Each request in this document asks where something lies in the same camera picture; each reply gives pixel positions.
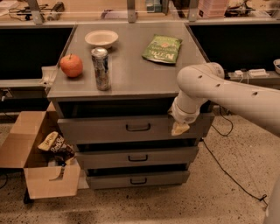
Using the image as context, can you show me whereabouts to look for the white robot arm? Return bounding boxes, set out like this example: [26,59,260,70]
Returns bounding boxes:
[168,62,280,137]

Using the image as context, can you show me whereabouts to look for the grey bottom drawer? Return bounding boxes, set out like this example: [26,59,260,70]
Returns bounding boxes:
[87,171,190,189]

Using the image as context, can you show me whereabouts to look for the red apple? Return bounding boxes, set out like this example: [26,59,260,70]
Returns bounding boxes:
[59,53,83,78]

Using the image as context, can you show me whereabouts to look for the pink stacked bins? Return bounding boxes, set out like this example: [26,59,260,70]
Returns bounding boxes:
[198,0,228,18]

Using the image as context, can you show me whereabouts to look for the cardboard box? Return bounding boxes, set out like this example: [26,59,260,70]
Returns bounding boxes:
[0,111,81,200]

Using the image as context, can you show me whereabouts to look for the silver drink can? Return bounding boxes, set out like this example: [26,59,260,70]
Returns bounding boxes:
[91,47,111,91]

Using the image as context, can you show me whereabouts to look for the grey top drawer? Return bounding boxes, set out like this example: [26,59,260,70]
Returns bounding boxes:
[58,113,214,144]

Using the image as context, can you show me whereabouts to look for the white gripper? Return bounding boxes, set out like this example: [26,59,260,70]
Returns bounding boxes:
[167,99,201,136]

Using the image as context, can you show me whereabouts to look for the green chip bag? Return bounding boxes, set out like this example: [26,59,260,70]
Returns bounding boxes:
[142,34,182,64]

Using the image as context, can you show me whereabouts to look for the white power strip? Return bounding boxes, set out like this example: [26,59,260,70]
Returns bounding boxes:
[234,69,269,78]

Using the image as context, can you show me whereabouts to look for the black floor cable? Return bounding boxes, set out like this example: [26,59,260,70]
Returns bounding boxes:
[200,106,269,209]

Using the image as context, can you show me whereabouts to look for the grey middle drawer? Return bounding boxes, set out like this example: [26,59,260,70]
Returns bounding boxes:
[76,146,198,169]

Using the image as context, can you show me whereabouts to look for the white bowl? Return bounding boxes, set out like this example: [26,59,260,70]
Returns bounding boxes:
[85,30,118,49]

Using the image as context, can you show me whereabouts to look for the grey drawer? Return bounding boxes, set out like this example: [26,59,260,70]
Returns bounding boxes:
[87,171,190,189]
[76,146,198,169]
[58,113,214,144]

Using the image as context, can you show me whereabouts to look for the brown snack bag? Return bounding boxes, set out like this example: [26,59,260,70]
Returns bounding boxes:
[38,131,74,158]

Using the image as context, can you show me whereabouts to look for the grey drawer cabinet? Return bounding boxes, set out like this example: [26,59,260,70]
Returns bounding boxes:
[46,21,225,117]

